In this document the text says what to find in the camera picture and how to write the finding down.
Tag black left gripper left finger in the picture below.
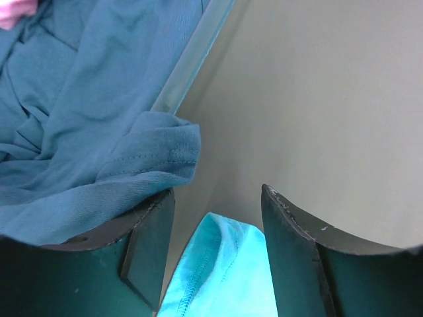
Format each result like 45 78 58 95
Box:
1 189 175 316

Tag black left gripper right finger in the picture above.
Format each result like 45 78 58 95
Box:
261 184 422 316

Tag light blue t shirt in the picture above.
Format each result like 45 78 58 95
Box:
158 213 278 317

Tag dark blue t shirt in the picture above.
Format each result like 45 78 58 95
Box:
1 1 208 245

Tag teal plastic laundry bin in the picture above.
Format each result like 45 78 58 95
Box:
151 0 235 114

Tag pink t shirt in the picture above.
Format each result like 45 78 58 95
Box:
0 0 38 30

